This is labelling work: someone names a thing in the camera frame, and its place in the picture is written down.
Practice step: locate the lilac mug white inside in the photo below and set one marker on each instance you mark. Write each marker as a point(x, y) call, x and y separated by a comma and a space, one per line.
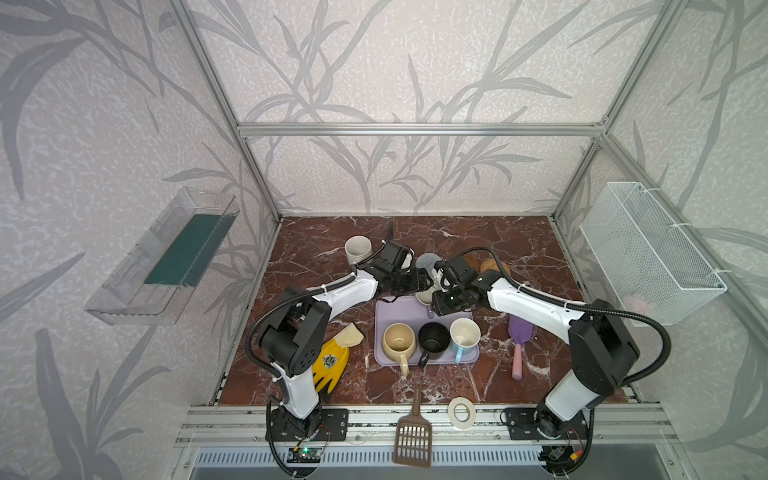
point(425, 297)

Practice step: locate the beige ceramic mug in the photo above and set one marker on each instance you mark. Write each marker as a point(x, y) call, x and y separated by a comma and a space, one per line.
point(399, 345)

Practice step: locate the pink object in basket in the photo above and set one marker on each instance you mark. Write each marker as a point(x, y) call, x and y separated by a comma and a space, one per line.
point(637, 303)

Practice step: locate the light blue mug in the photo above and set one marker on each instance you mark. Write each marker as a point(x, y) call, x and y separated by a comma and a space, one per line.
point(465, 336)

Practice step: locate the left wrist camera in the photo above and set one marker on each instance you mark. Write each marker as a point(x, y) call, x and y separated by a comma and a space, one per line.
point(394, 257)

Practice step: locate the brown slotted spatula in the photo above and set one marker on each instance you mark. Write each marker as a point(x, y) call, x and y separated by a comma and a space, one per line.
point(413, 437)

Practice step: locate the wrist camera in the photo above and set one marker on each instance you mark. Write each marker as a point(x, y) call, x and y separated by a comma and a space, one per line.
point(394, 257)
point(458, 272)

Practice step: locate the rattan wicker coaster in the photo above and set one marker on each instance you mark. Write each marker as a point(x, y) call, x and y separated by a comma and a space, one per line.
point(493, 265)

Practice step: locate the white tape roll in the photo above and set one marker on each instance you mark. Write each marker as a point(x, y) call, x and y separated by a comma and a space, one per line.
point(461, 413)

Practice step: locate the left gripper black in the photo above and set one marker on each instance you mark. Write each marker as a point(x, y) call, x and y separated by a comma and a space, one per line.
point(417, 282)

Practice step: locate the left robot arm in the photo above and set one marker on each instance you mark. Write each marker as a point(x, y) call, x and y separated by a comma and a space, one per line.
point(287, 338)

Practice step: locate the grey-blue woven coaster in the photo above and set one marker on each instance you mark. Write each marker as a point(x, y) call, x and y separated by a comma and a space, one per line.
point(428, 261)

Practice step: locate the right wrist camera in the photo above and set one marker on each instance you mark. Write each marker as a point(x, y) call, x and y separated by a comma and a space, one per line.
point(458, 272)

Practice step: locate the brown wooden coaster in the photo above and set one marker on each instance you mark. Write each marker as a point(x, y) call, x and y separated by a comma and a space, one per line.
point(473, 262)

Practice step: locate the clear plastic wall bin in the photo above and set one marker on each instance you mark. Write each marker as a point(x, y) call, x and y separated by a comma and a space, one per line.
point(159, 275)

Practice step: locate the purple scoop pink handle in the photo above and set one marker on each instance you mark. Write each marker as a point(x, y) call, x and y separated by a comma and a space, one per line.
point(520, 331)

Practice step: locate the black mug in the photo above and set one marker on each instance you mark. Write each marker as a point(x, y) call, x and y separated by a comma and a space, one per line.
point(433, 339)

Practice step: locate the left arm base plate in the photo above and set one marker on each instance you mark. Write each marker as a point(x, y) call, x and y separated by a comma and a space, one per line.
point(322, 424)

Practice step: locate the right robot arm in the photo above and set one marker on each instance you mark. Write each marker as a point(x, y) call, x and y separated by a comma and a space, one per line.
point(602, 350)

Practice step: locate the green circuit board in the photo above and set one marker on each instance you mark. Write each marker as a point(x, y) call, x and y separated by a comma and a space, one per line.
point(305, 455)

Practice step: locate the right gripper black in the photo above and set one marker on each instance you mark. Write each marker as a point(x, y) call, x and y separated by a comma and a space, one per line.
point(445, 285)

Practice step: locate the white wire mesh basket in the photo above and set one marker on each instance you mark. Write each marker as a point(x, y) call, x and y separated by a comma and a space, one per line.
point(641, 249)

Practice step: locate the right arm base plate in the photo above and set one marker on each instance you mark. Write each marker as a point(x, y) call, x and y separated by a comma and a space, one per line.
point(522, 423)

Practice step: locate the yellow work glove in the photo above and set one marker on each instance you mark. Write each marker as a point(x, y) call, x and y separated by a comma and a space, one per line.
point(329, 367)

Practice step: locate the white speckled mug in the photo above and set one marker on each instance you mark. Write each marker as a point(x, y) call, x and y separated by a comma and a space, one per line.
point(357, 248)

